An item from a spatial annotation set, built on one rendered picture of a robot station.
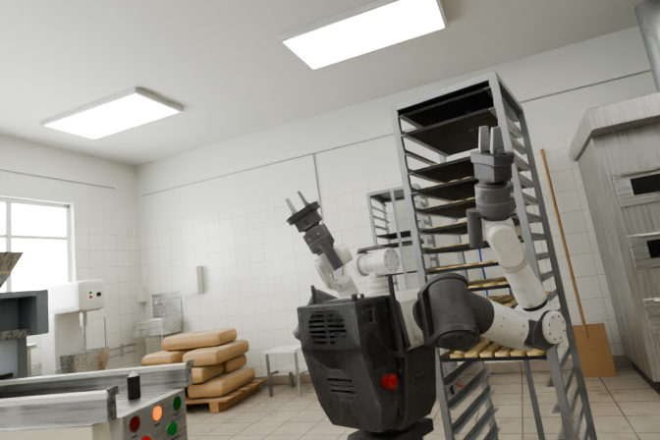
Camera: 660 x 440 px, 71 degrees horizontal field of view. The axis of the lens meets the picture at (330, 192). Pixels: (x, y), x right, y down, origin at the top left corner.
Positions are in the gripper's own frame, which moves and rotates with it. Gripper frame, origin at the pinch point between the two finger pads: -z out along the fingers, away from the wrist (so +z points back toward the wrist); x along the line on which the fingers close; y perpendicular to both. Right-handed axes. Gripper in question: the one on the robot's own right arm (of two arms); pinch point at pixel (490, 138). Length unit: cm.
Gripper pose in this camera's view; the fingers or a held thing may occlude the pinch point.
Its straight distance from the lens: 115.1
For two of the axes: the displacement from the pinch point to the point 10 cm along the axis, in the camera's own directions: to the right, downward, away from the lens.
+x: -3.0, -1.7, 9.4
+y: 9.4, -2.1, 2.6
